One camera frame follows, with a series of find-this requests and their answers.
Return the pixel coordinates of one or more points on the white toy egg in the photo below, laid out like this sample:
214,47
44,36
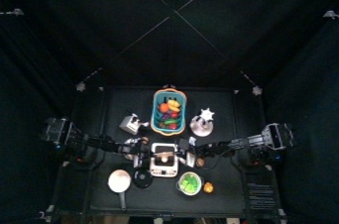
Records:
164,159

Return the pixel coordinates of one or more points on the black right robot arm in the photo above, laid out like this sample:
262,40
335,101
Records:
247,142

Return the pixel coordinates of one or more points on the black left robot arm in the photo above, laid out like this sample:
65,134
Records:
96,142

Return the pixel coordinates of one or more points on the white pot lid grey knob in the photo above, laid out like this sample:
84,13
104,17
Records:
191,161

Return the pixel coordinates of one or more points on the brown round toy piece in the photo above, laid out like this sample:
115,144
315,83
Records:
128,157

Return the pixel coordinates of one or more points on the brown toy eggshell half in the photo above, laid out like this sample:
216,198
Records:
200,162

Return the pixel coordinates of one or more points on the red toy tomato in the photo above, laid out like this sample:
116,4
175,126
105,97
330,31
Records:
172,126

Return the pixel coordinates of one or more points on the white toy induction cooker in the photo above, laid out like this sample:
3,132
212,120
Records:
164,171

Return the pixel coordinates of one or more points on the dark green toy vegetable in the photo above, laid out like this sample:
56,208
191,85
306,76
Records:
171,122

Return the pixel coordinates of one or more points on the white grey toy appliance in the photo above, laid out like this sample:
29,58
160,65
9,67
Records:
129,124

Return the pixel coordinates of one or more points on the black round toy pan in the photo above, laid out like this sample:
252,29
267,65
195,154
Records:
141,178

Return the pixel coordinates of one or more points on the green toy vegetable piece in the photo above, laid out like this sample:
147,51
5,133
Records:
187,180
192,186

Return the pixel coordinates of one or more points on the small red toy vegetable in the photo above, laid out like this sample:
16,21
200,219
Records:
175,115

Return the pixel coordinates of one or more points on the purple toy eggplant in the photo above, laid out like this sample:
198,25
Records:
165,116

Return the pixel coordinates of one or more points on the white toy frying pan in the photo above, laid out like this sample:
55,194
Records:
119,181

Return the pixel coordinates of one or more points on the teal basket orange rim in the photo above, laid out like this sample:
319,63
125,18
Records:
152,112

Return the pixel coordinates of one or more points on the yellow orange toy fruit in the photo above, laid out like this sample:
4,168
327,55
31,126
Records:
208,187

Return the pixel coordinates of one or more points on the yellow toy vegetable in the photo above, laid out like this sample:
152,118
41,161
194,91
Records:
173,104

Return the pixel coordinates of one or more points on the grey frame corner bracket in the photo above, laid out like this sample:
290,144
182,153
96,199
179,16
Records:
256,90
331,14
16,12
80,86

